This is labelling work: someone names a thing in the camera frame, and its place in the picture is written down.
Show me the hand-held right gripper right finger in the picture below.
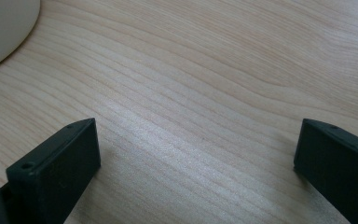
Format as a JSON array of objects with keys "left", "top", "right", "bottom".
[{"left": 293, "top": 118, "right": 358, "bottom": 224}]

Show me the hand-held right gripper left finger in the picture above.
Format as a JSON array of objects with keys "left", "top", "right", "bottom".
[{"left": 6, "top": 118, "right": 102, "bottom": 224}]

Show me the cream round plate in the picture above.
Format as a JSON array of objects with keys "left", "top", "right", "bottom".
[{"left": 0, "top": 0, "right": 41, "bottom": 75}]

